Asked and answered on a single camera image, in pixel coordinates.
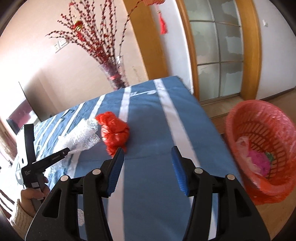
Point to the red plastic bag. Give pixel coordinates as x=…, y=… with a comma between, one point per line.
x=114, y=132

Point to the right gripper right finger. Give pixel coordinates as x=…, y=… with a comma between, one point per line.
x=238, y=218

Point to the wall power socket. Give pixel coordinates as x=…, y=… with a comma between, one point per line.
x=61, y=43

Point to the purple plastic bag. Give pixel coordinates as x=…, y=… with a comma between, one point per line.
x=259, y=163

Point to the blue white striped tablecloth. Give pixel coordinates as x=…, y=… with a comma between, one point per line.
x=147, y=203

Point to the green plastic bag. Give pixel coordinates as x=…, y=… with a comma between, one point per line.
x=269, y=156

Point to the red Chinese knot ornament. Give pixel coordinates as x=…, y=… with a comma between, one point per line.
x=162, y=23

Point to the left hand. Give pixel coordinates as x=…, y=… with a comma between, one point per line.
x=30, y=193

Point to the red-lined plastic trash basket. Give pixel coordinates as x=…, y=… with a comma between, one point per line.
x=268, y=130

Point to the wall light switch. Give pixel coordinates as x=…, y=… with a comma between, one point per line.
x=265, y=23

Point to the cream knitted sleeve forearm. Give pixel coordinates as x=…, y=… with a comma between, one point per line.
x=20, y=220

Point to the frosted glass sliding door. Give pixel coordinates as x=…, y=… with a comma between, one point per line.
x=224, y=45

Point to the red berry branches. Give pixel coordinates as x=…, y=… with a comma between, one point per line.
x=98, y=40

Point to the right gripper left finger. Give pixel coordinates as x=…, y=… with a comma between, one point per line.
x=57, y=217

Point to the black television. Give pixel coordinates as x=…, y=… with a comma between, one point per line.
x=25, y=111

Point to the white plastic bag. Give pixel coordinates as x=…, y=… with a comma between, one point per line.
x=82, y=137

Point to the glass vase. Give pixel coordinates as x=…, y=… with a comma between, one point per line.
x=115, y=73

